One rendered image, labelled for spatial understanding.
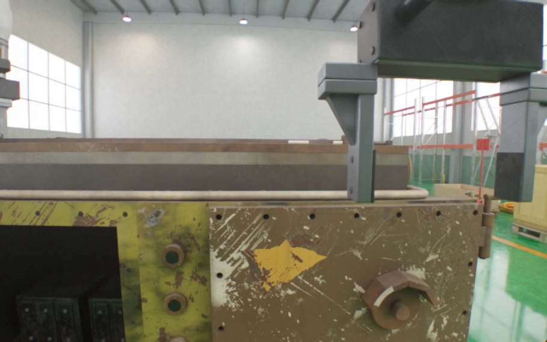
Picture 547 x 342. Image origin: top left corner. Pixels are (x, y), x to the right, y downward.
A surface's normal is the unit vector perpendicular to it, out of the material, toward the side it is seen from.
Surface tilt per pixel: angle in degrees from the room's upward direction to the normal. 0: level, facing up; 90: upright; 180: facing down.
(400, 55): 90
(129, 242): 90
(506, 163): 90
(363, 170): 90
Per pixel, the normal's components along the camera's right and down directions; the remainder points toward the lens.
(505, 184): -1.00, -0.01
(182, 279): 0.07, 0.08
